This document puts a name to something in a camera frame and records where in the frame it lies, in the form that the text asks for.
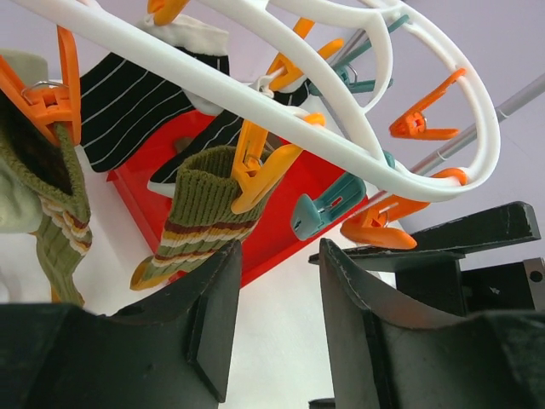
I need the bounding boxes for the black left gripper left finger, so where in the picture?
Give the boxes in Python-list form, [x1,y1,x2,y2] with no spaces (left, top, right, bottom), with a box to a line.
[1,240,242,408]

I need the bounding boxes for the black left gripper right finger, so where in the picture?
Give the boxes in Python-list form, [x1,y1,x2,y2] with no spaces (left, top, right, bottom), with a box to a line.
[318,239,544,408]

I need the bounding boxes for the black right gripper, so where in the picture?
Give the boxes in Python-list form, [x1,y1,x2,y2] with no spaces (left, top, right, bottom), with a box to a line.
[308,200,545,316]

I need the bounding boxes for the orange clothes peg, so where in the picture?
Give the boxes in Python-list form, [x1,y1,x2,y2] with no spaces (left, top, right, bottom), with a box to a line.
[231,119,303,214]

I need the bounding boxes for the olive green striped sock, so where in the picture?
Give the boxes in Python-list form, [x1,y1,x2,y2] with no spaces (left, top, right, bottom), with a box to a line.
[1,95,93,307]

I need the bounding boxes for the black white striped sock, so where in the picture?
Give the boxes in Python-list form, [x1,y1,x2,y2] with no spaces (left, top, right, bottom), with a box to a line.
[78,12,316,193]

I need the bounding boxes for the white round clip hanger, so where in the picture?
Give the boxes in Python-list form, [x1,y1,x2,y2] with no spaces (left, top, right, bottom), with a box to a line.
[23,1,501,202]

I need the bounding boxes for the teal clothes peg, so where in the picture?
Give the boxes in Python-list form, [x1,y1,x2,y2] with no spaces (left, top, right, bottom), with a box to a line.
[290,172,366,241]

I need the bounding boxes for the red plastic tray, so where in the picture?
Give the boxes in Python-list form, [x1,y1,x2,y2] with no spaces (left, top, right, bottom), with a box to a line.
[107,111,344,286]

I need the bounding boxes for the white metal drying rack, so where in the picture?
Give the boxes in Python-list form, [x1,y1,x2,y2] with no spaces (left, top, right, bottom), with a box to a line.
[340,29,545,176]

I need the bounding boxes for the pale green sock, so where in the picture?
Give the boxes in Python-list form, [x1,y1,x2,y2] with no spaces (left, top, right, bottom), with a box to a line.
[0,49,50,234]

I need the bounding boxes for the brown beige striped sock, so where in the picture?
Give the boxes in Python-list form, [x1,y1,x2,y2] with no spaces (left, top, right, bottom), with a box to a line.
[173,136,194,155]

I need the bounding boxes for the orange peg at left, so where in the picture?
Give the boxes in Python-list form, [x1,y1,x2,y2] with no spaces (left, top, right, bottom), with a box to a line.
[1,26,82,146]

